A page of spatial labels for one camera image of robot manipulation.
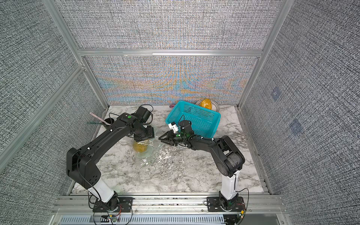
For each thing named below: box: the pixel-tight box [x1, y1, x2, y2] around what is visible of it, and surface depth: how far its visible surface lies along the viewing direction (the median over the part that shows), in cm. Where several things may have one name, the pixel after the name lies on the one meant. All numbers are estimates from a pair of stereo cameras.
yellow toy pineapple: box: [133, 141, 148, 153], surface depth 90 cm
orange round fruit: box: [199, 98, 212, 110], surface depth 115 cm
